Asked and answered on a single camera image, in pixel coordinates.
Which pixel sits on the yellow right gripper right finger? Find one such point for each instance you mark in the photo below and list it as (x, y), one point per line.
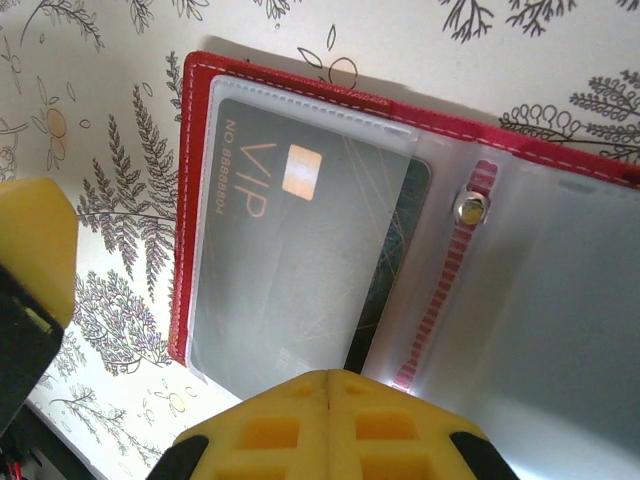
(395, 435)

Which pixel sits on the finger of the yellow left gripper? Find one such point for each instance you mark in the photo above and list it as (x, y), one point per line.
(37, 240)

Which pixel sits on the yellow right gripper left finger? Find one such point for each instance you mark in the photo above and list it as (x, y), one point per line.
(270, 435)

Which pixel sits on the black VIP card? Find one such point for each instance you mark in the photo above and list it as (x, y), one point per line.
(300, 260)
(417, 200)

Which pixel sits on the red leather card holder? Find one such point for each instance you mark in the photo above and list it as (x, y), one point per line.
(550, 300)

